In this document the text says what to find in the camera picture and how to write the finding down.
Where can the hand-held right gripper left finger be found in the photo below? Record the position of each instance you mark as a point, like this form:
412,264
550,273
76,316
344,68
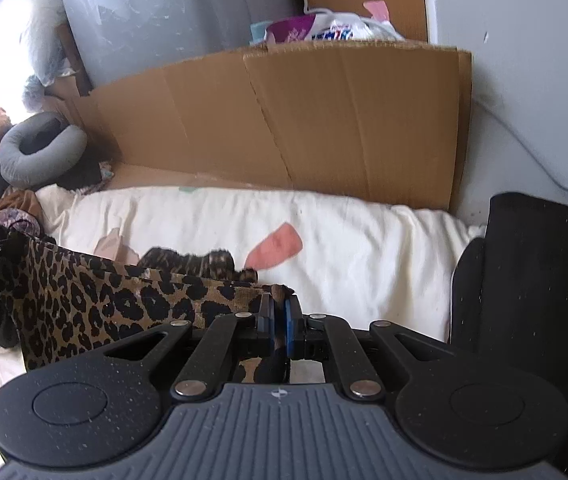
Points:
265,327

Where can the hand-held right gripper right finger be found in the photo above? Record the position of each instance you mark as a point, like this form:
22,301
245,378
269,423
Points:
293,325

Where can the leopard print garment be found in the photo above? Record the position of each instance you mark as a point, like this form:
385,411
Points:
88,305

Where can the purple patterned cloth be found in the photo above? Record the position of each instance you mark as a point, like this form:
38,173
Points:
11,222

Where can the brown scarf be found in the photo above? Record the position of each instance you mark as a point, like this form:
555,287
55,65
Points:
18,202

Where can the grey neck pillow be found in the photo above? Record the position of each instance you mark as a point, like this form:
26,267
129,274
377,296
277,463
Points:
8,160

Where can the long brown cardboard sheet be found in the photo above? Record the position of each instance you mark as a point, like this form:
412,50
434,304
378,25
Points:
264,125

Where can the white fluffy plush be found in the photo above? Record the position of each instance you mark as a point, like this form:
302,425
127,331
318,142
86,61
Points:
43,35

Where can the black folded cloth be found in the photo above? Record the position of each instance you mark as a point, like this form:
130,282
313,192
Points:
529,285

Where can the grey padded panel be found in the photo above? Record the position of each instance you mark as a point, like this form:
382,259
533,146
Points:
163,15

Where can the blue and white plastic pack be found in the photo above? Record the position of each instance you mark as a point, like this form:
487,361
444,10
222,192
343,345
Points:
344,27

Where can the pink plastic bag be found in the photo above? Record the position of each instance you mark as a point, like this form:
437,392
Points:
376,10

